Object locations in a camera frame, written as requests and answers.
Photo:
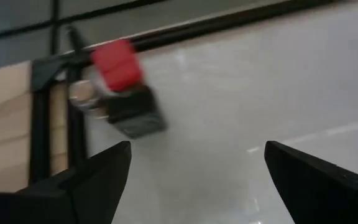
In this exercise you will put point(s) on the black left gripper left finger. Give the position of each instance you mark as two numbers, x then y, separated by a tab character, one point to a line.
73	196

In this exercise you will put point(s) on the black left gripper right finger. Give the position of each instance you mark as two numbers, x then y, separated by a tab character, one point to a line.
322	193

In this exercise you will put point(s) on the small glass jar cork lid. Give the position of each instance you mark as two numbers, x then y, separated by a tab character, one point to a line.
82	95

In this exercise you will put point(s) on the patterned smoked paprika tin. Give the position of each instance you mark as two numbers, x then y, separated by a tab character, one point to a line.
132	105

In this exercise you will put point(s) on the dark green box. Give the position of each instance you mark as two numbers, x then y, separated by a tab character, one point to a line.
117	65

